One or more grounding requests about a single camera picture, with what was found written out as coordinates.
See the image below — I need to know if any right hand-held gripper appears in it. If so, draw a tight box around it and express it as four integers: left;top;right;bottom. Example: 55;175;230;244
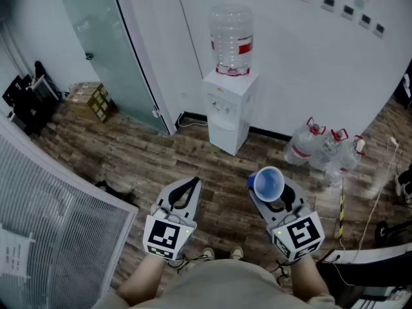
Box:
249;178;325;265

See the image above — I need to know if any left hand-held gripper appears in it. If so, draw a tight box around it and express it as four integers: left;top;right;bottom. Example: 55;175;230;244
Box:
143;176;202;261

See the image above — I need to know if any blue cup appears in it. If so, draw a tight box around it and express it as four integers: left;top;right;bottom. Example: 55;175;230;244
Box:
247;165;286;203

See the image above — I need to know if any person's left forearm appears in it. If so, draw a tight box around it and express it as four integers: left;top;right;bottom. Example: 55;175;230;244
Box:
117;252;169;306

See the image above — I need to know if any person's right forearm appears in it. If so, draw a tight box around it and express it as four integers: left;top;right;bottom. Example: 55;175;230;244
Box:
290;255;332;303

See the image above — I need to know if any white water dispenser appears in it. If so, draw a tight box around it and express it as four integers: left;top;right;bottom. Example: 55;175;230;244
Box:
202;70;259;156

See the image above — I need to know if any clear water bottle red label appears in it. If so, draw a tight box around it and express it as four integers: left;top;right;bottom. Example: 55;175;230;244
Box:
209;4;255;77

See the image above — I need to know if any yellow black striped bar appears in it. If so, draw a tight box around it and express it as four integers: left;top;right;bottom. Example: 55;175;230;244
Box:
337;178;346;238

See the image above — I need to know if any black floor object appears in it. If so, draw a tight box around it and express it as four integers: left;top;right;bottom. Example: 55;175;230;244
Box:
94;180;136;205

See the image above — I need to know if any person's light shirt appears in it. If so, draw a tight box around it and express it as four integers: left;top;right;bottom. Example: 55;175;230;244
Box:
92;257;339;309

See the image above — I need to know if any black caster wheel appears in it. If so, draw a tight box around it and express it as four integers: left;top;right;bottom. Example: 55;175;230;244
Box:
376;221;389;247

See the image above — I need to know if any black desk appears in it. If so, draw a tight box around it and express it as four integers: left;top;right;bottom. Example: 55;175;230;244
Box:
316;242;412;309

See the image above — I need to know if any olive cardboard box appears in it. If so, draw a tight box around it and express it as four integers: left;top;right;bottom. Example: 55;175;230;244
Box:
86;87;109;124
95;82;117;117

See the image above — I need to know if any brown flat cardboard box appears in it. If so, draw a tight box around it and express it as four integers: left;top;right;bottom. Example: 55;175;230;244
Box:
65;81;101;104

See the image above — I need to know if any frosted glass door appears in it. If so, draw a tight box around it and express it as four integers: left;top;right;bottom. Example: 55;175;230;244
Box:
54;0;171;135

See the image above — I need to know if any white paper notice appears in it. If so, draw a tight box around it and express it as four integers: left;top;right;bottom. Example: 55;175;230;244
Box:
0;226;35;280

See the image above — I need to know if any empty water jug red handle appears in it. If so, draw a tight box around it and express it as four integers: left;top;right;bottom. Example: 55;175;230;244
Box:
283;117;327;166
324;135;366;186
308;128;350;173

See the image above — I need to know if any dispenser power cable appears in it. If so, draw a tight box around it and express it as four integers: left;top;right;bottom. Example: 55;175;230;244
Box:
176;110;209;129

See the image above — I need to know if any white extension cable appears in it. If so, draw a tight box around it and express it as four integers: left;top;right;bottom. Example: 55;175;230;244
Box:
334;136;400;288

